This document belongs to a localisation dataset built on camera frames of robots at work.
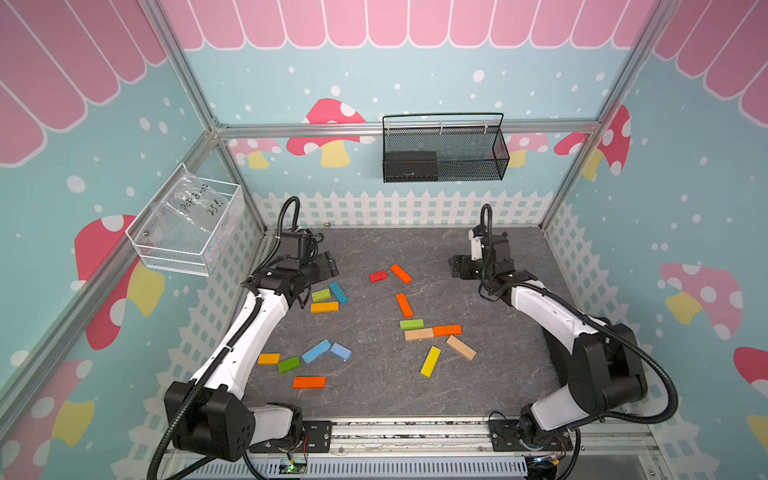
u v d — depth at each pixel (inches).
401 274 41.6
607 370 17.4
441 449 29.2
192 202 28.6
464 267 31.7
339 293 39.5
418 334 36.2
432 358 34.3
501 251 26.5
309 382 32.5
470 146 37.9
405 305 38.2
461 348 34.8
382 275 41.8
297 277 22.5
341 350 34.6
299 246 23.7
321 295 39.3
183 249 24.0
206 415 15.4
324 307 38.5
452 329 36.4
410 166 35.9
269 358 34.3
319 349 34.9
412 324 37.8
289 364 33.7
